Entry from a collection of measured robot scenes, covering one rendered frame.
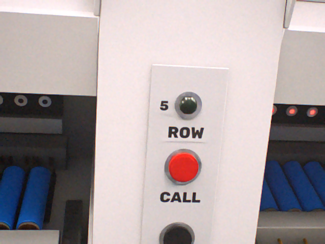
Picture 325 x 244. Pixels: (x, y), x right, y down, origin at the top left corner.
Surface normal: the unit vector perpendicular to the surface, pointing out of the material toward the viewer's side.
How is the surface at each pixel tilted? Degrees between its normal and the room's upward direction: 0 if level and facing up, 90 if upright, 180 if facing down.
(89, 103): 90
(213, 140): 90
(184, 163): 90
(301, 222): 18
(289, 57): 108
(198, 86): 90
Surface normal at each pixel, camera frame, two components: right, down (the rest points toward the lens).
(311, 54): 0.10, 0.54
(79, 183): 0.11, -0.84
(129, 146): 0.12, 0.26
